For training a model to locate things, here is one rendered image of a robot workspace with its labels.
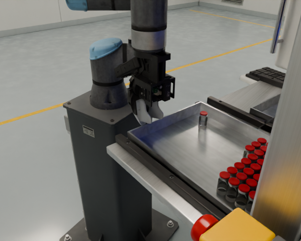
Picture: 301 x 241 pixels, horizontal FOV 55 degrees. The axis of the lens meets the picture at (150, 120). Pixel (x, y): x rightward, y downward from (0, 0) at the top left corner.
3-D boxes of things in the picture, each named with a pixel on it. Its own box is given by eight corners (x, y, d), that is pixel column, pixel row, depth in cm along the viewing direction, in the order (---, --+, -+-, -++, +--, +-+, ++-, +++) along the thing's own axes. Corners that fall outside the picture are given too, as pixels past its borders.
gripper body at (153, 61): (149, 110, 64) (149, 57, 58) (127, 96, 70) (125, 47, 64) (175, 100, 68) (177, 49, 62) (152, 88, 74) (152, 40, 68)
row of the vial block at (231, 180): (283, 166, 65) (287, 149, 63) (231, 204, 56) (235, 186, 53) (274, 161, 67) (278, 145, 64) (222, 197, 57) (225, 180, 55)
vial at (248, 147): (253, 164, 66) (257, 147, 63) (247, 168, 65) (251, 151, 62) (245, 159, 67) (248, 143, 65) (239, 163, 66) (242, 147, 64)
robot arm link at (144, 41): (123, 27, 62) (153, 21, 66) (124, 48, 64) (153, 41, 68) (145, 34, 57) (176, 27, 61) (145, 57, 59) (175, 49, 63)
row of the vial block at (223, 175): (274, 161, 67) (278, 145, 64) (222, 197, 57) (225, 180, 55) (265, 156, 68) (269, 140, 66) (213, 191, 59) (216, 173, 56)
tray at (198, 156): (313, 171, 64) (317, 158, 62) (239, 233, 50) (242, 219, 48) (199, 111, 87) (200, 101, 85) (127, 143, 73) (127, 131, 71)
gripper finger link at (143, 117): (147, 139, 71) (147, 106, 66) (133, 129, 75) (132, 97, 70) (157, 135, 72) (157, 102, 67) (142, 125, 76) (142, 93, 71)
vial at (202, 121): (208, 127, 79) (209, 114, 77) (202, 130, 78) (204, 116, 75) (201, 124, 80) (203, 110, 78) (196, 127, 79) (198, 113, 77)
